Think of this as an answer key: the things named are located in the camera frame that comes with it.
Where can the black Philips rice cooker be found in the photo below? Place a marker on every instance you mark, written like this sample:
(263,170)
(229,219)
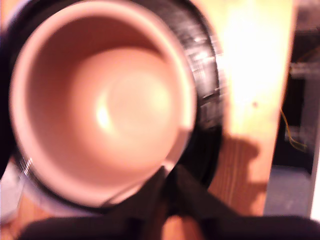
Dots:
(207,75)

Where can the black cooking pot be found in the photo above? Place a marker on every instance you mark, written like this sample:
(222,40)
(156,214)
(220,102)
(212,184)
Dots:
(100,100)

